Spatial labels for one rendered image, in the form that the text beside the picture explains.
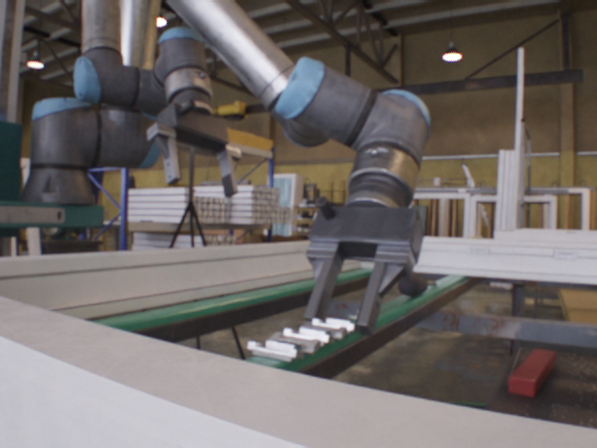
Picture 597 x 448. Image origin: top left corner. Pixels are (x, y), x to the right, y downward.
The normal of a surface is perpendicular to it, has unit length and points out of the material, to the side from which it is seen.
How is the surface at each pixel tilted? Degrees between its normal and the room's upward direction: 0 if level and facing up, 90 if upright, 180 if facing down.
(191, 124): 66
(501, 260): 90
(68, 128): 90
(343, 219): 52
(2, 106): 90
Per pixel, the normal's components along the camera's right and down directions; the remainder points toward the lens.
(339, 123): -0.24, 0.65
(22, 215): 0.87, 0.03
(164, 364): 0.02, -1.00
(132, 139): 0.58, 0.19
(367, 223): -0.38, -0.61
